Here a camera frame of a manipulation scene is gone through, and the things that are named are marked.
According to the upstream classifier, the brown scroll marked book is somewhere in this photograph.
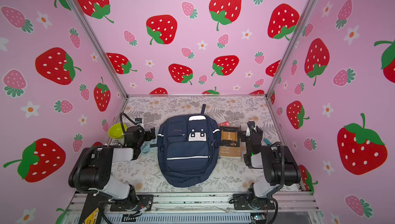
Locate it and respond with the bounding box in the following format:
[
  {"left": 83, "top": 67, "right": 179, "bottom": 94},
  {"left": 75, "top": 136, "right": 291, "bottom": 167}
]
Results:
[{"left": 219, "top": 126, "right": 242, "bottom": 158}]

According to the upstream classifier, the navy blue student backpack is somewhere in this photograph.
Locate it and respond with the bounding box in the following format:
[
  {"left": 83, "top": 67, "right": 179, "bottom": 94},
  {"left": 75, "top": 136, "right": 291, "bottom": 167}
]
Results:
[{"left": 157, "top": 104, "right": 221, "bottom": 188}]

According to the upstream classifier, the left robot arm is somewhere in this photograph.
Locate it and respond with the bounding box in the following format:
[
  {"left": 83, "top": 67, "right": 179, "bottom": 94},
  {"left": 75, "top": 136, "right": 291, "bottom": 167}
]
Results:
[{"left": 69, "top": 112, "right": 156, "bottom": 212}]

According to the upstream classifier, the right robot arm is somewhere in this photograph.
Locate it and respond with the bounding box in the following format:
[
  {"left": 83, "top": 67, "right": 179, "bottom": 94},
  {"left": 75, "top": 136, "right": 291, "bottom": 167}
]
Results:
[{"left": 229, "top": 121, "right": 301, "bottom": 210}]

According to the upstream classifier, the teal pen case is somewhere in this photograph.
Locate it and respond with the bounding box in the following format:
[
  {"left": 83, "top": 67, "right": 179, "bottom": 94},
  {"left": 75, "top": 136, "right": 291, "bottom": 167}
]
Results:
[{"left": 263, "top": 138, "right": 272, "bottom": 146}]

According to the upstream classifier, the green lid clear jar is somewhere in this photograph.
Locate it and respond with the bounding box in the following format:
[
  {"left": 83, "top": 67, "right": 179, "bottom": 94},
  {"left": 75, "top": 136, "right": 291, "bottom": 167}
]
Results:
[{"left": 108, "top": 123, "right": 127, "bottom": 140}]

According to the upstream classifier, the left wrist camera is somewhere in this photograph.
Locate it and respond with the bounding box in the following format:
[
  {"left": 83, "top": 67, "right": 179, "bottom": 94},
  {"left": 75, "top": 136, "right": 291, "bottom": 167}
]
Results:
[{"left": 134, "top": 118, "right": 143, "bottom": 124}]

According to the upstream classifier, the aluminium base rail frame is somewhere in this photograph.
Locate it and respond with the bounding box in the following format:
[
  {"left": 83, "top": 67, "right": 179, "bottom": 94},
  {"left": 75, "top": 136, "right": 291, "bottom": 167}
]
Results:
[{"left": 63, "top": 191, "right": 325, "bottom": 224}]

